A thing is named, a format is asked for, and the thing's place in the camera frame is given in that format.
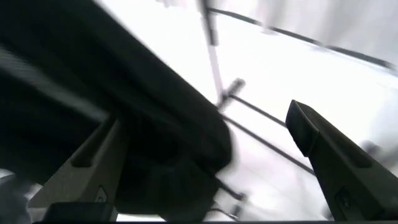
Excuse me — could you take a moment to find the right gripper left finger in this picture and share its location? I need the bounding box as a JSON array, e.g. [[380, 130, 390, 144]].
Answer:
[[27, 117, 130, 222]]

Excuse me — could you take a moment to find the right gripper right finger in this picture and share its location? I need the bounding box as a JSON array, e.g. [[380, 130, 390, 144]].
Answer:
[[285, 99, 398, 222]]

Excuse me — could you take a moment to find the black garment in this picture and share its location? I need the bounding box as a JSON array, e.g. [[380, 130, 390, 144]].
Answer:
[[0, 0, 234, 220]]

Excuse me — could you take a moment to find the black clothes rack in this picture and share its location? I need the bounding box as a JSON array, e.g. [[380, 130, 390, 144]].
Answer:
[[197, 0, 317, 177]]

